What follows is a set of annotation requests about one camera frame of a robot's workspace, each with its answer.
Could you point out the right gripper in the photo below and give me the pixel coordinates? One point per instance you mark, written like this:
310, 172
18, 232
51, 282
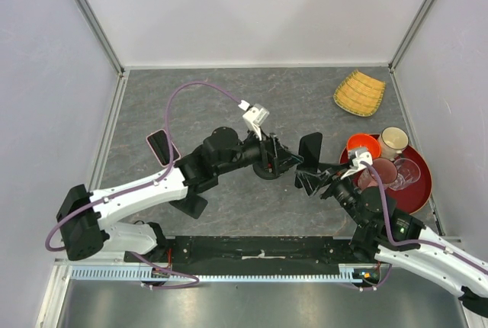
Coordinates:
311, 181

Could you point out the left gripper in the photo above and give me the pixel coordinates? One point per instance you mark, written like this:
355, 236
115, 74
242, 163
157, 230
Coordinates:
274, 152

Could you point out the black phone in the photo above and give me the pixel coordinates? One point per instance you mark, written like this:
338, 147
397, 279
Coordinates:
309, 150

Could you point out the folding black phone stand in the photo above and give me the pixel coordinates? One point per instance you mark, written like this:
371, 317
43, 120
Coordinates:
192, 204

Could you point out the round base phone stand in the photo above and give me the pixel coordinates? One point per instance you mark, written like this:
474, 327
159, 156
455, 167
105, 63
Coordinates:
261, 172

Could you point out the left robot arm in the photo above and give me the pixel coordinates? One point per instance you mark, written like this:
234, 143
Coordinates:
91, 221

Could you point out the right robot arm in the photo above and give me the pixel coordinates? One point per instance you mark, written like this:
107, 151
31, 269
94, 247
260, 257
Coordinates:
389, 235

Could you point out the orange bowl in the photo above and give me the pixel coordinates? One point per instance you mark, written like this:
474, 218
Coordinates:
366, 140

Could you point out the pink mug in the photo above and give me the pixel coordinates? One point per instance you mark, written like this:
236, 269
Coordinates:
384, 170

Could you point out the beige cup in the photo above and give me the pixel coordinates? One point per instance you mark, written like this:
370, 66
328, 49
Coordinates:
393, 142

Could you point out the yellow bamboo tray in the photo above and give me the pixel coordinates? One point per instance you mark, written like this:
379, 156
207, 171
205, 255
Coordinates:
360, 94

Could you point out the clear glass cup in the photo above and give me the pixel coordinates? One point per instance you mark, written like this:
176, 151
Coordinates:
408, 173

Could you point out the red round tray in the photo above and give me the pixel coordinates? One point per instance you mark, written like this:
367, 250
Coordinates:
413, 198

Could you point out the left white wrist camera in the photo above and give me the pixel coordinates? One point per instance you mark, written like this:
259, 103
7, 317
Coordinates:
254, 116

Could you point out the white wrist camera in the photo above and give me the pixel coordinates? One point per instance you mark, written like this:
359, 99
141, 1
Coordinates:
359, 159
254, 116

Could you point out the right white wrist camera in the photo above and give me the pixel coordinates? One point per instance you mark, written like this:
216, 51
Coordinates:
359, 159

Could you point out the grey cable duct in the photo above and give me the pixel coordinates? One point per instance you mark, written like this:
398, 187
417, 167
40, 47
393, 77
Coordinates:
135, 272

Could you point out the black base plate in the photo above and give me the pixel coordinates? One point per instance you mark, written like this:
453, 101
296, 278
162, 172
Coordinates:
190, 254

